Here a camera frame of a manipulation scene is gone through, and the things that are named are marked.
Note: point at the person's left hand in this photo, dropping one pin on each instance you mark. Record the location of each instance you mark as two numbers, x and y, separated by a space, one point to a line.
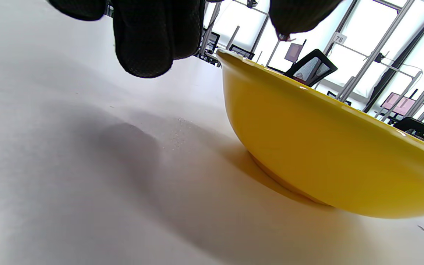
149 40

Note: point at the black framed monitor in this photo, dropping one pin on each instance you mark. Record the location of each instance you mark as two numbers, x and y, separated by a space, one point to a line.
241 51
212 39

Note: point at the yellow plastic bowl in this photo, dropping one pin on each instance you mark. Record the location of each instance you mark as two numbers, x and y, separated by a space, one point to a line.
307 147

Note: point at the white number sign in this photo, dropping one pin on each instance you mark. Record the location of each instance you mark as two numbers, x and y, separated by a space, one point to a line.
339 38

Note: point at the black office chair chrome base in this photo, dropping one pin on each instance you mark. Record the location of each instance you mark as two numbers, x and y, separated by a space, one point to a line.
309 68

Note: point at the monitor with pink screen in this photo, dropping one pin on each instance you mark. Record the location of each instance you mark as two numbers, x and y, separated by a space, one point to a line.
399 103
294 52

